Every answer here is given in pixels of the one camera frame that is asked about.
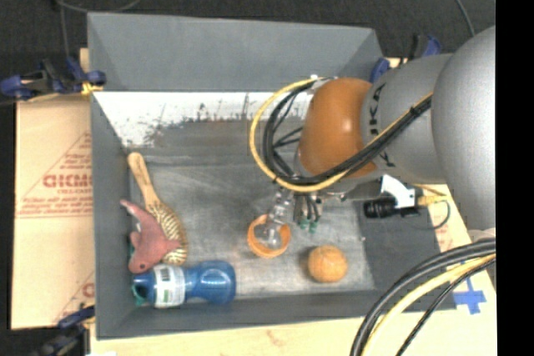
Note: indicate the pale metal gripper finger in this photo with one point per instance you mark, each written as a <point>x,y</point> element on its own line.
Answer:
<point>285,209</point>
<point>272,226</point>

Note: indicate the orange fruit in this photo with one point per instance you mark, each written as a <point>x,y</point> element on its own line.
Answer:
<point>327,264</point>

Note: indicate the grey metal bin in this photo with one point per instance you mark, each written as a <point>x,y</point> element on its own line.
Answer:
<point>217,187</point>

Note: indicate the blue plastic bottle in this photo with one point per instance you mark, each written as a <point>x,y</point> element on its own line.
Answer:
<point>208,282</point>

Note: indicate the wooden hairbrush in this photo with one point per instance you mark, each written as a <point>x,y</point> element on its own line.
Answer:
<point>160,212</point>

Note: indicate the pink toy animal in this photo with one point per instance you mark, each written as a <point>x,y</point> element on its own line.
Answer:
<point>150,244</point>

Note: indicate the brown cardboard board red print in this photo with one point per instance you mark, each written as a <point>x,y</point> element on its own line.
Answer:
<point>50,221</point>

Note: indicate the black cylinder on white bracket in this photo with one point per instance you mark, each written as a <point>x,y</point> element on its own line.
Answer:
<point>388,206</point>

